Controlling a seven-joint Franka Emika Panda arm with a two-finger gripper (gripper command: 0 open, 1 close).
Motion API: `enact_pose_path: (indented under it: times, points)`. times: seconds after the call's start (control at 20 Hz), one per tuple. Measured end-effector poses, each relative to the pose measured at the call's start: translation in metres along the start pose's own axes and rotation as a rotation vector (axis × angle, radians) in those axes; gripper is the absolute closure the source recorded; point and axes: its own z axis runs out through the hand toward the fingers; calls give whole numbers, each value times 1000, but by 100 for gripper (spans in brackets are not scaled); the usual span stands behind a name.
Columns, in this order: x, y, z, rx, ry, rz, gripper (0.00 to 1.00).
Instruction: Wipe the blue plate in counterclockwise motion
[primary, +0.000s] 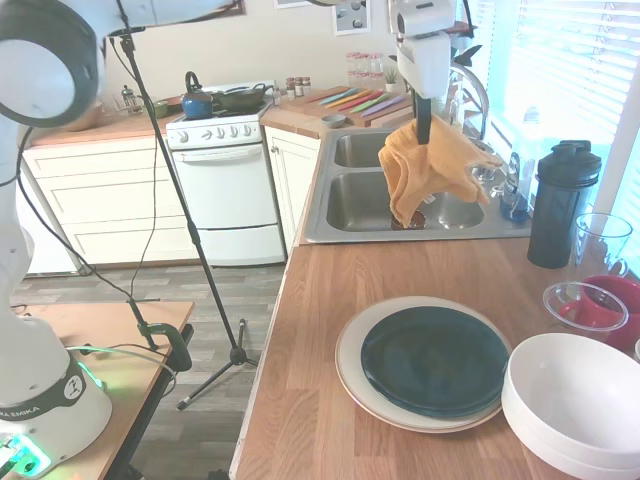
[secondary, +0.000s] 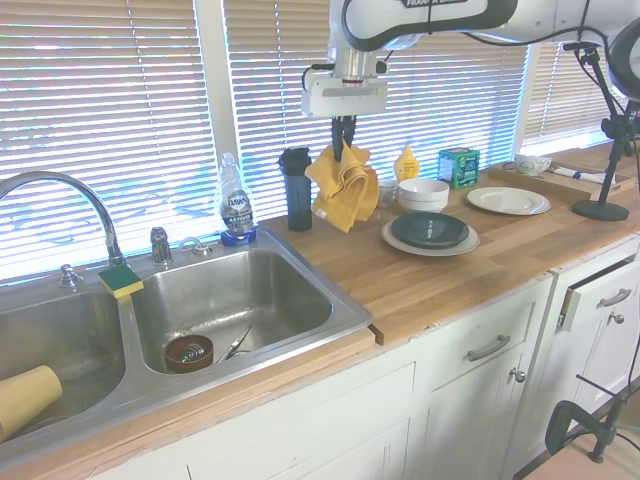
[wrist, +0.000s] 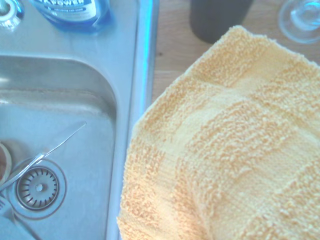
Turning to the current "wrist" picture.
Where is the yellow terry towel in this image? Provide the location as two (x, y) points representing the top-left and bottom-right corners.
(116, 24), (320, 240)

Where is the stainless steel double sink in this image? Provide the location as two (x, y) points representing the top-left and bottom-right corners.
(0, 0), (161, 240)

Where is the black shaker bottle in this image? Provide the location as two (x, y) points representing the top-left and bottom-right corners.
(188, 0), (255, 45)

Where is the silver knife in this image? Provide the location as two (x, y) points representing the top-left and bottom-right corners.
(0, 121), (88, 194)

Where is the clear dish soap bottle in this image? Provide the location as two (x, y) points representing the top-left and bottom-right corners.
(28, 0), (112, 34)

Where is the metal sink drain strainer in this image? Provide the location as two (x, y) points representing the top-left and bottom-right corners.
(7, 159), (68, 221)

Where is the clear drinking glass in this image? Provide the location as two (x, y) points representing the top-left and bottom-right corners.
(277, 0), (320, 45)

